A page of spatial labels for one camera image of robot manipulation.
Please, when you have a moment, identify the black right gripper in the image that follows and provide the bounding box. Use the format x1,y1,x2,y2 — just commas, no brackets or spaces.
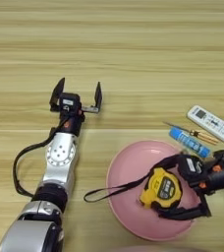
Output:
152,154,224,221

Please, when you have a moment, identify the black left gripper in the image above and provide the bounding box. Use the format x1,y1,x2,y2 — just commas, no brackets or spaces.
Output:
48,77,103,138

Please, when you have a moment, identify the yellow black tape measure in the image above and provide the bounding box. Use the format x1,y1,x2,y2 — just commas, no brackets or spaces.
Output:
83,166,184,212

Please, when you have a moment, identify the blue glue stick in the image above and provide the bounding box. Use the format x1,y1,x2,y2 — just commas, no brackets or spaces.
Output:
168,126,212,158

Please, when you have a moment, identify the wooden handle screwdriver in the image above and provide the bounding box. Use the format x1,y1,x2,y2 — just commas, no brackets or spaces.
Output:
162,120,221,147

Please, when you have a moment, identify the white remote control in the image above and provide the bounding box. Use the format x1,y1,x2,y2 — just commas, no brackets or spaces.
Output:
186,104,224,147

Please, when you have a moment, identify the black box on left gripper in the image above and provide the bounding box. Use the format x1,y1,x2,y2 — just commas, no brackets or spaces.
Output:
58,92,83,114

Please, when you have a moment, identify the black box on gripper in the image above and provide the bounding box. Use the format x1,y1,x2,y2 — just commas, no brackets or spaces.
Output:
176,154,205,185
58,92,83,114

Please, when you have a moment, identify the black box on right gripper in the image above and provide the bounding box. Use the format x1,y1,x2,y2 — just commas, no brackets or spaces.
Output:
176,154,205,185

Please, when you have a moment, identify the pink round plate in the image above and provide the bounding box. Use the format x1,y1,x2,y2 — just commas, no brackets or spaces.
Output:
105,140,200,242

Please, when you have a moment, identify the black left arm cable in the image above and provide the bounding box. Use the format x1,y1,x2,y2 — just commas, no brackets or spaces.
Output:
12,118,69,199

